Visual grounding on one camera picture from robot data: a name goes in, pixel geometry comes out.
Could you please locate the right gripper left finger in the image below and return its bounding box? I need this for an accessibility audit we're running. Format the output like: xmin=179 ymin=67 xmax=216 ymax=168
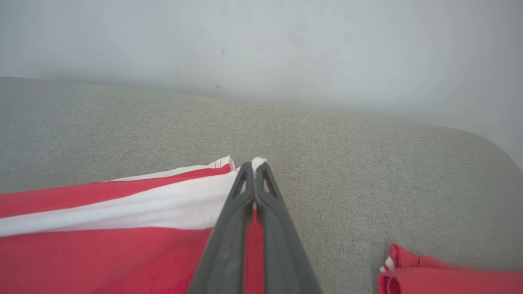
xmin=187 ymin=162 xmax=256 ymax=294

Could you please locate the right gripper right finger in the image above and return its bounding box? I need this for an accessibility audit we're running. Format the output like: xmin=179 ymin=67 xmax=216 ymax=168
xmin=255 ymin=162 xmax=322 ymax=294

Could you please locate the red white sports jersey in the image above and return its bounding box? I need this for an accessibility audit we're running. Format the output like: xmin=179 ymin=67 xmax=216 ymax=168
xmin=0 ymin=155 xmax=523 ymax=294

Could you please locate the grey fabric sofa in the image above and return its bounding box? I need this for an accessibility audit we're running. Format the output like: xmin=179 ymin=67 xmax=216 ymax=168
xmin=0 ymin=76 xmax=523 ymax=294

